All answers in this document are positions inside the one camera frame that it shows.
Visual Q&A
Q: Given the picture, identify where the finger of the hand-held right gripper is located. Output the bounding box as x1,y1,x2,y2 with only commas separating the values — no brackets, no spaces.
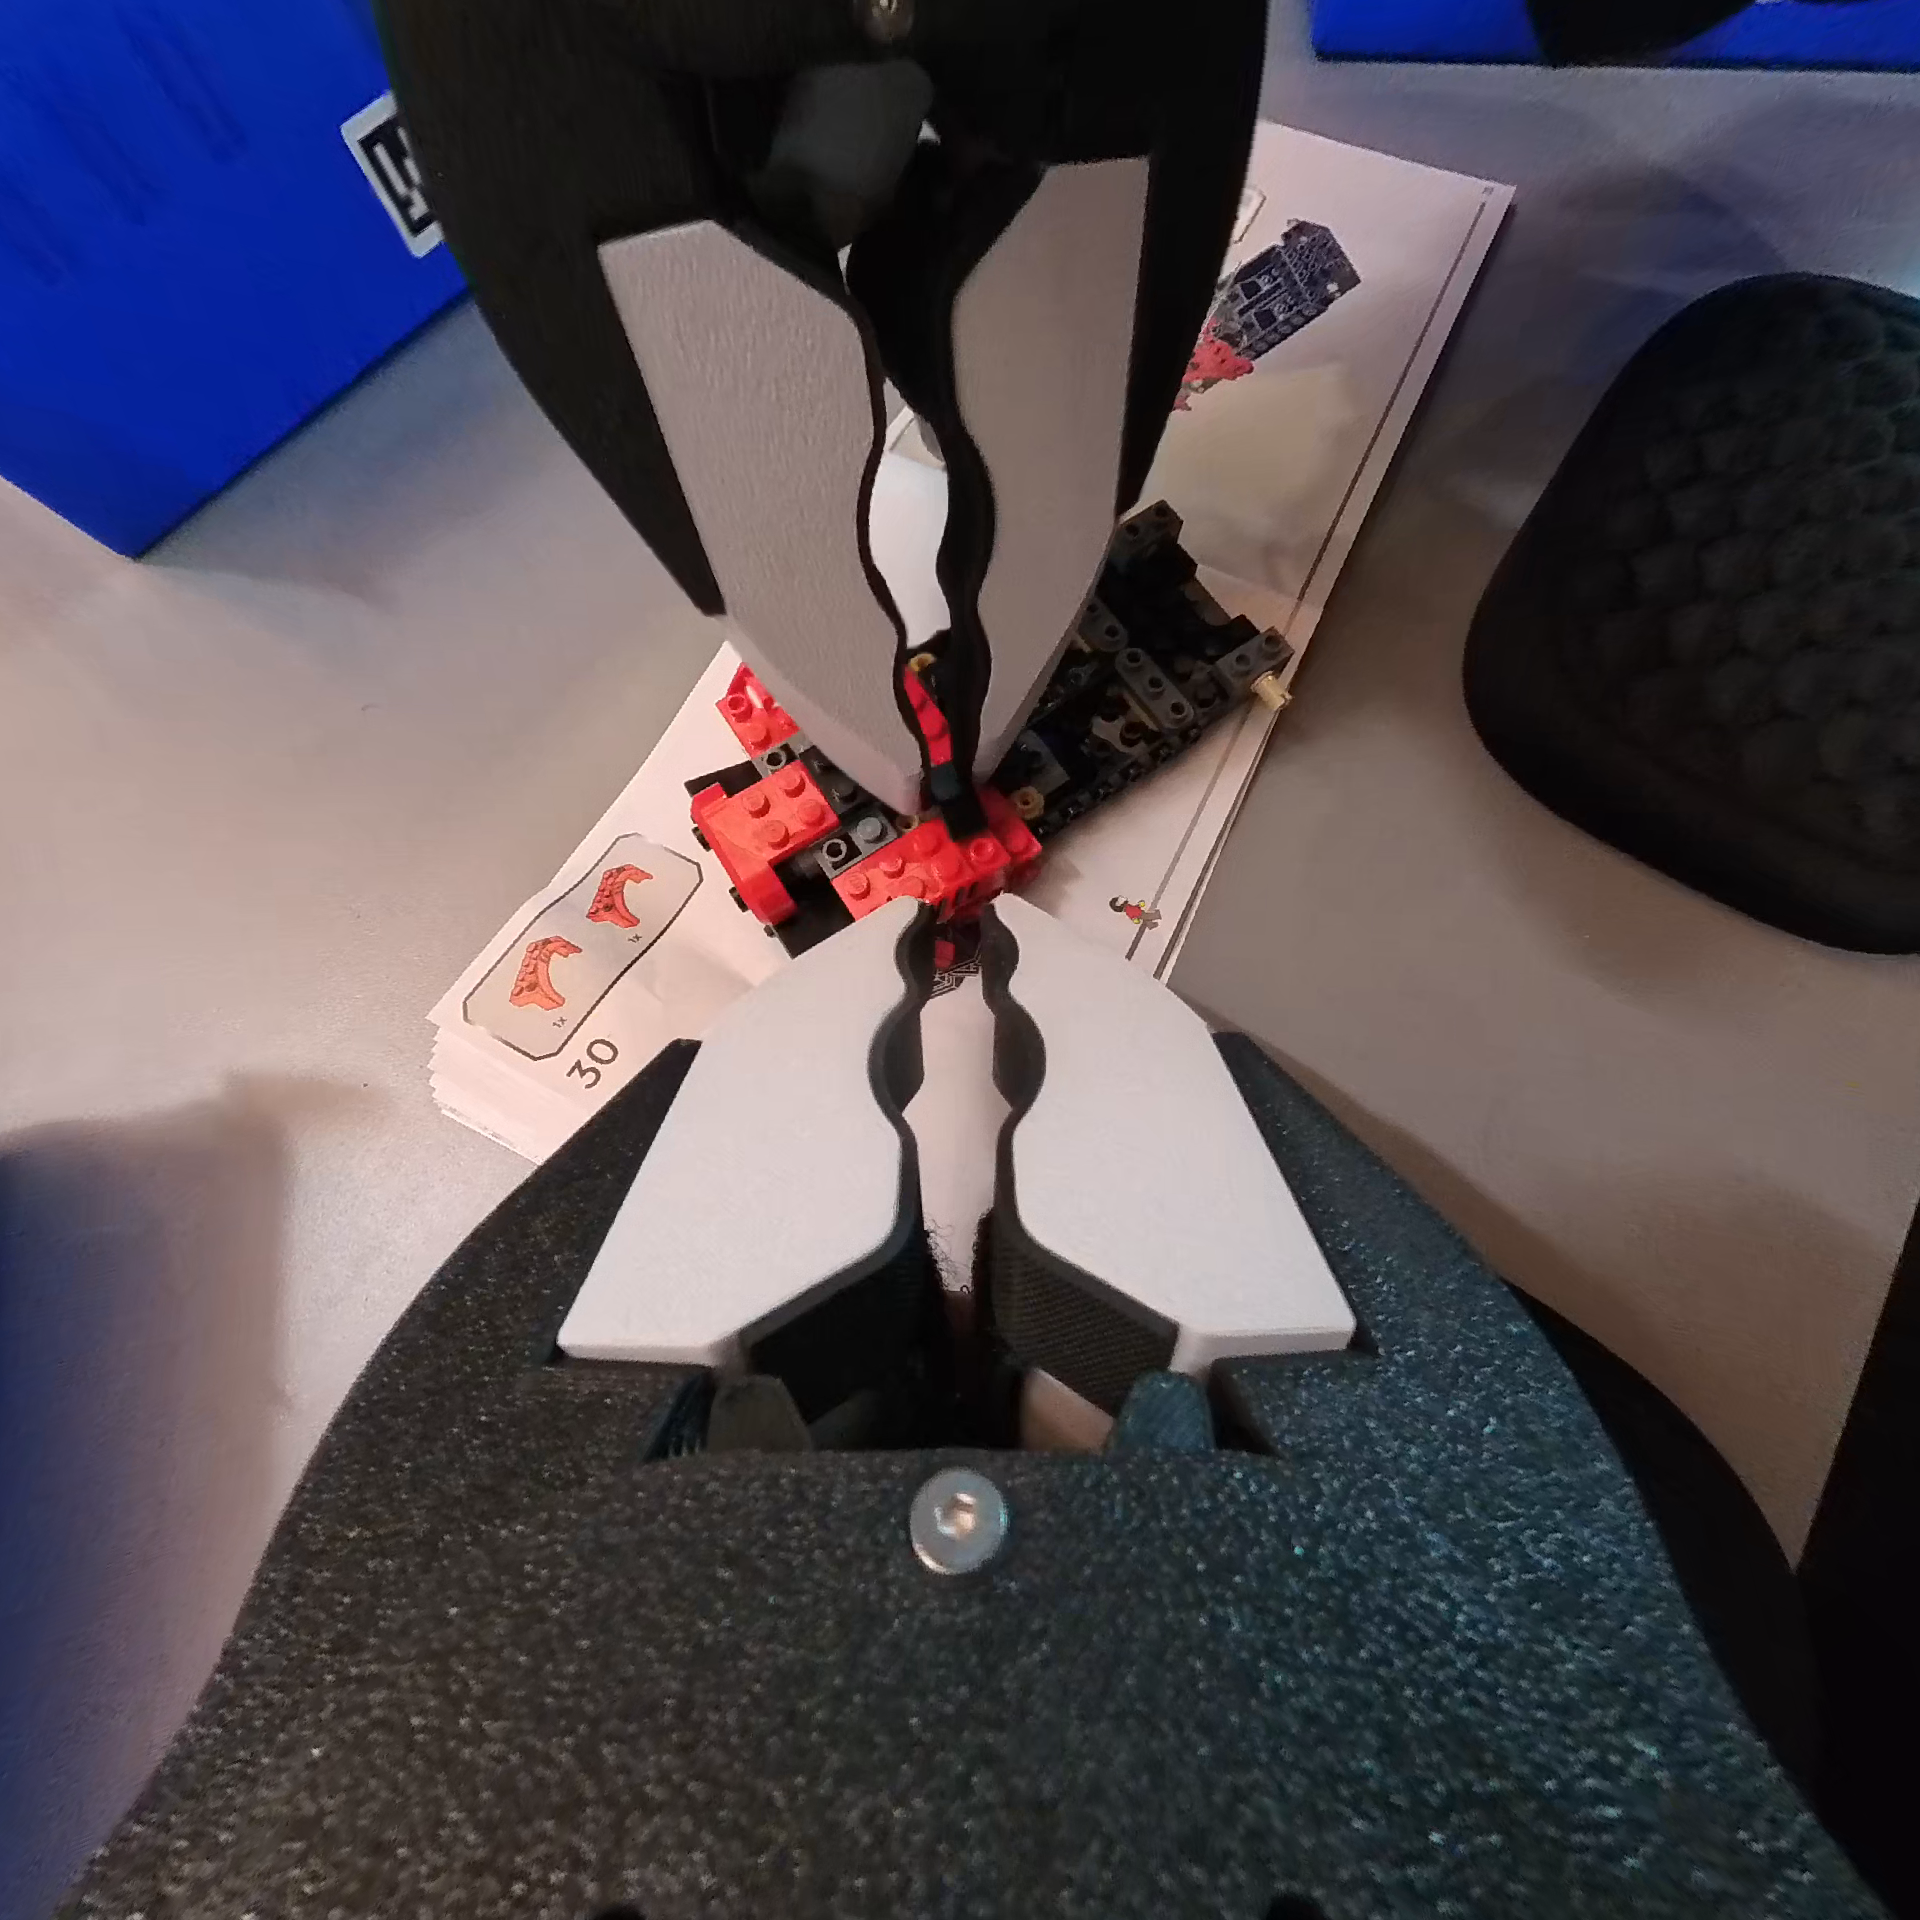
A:
942,158,1152,784
597,217,942,815

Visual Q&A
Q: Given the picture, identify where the black and red lego model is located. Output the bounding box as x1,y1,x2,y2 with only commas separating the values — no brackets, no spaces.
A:
689,502,1297,965

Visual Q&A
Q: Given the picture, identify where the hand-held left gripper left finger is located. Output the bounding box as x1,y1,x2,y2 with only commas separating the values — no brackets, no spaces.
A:
555,901,927,1369

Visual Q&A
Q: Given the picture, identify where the white printed bin label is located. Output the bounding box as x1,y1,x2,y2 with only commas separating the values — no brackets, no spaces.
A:
341,88,448,261

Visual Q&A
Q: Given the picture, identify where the white lego instruction booklet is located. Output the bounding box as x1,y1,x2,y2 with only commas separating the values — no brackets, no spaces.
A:
429,118,1518,1164

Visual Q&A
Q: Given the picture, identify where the blue storage bin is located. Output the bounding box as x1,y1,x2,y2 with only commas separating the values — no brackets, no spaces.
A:
0,0,473,559
1312,0,1920,71

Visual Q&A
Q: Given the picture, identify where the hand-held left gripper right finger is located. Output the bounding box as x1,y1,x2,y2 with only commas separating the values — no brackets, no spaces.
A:
990,895,1360,1369

